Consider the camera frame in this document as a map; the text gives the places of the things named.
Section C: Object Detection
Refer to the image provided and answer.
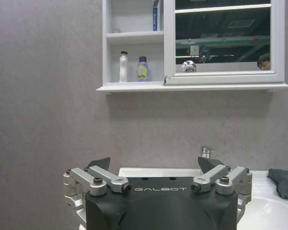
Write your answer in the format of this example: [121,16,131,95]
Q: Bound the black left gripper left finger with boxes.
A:
[63,157,131,209]

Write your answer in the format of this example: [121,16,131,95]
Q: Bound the chrome faucet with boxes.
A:
[200,145,216,160]

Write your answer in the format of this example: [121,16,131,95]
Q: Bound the purple bottle yellow label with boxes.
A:
[137,56,148,83]

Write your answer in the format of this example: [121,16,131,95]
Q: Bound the white wall cabinet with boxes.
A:
[96,0,288,94]

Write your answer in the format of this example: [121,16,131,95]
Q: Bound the person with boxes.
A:
[256,53,271,71]

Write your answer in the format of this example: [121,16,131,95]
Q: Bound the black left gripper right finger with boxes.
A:
[191,156,253,209]

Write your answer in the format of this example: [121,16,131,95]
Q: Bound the dark grey towel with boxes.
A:
[266,168,288,200]

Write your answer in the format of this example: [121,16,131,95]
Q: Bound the white bottle black cap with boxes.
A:
[119,51,129,83]

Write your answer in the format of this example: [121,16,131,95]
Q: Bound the white washbasin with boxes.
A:
[69,167,288,230]

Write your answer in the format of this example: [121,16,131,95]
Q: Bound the mirror cabinet door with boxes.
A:
[163,0,286,86]

